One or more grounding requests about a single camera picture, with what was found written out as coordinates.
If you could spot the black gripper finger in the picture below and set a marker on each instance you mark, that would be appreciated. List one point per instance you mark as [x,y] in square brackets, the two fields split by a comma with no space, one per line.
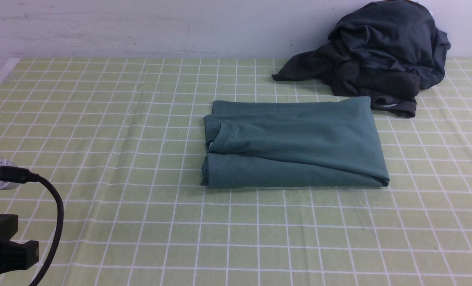
[17,256]
[8,225]

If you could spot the green long sleeve shirt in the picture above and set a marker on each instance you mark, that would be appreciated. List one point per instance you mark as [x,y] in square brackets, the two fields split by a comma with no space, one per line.
[309,144]

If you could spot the dark grey crumpled garment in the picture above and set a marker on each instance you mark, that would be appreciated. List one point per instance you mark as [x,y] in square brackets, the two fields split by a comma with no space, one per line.
[387,50]

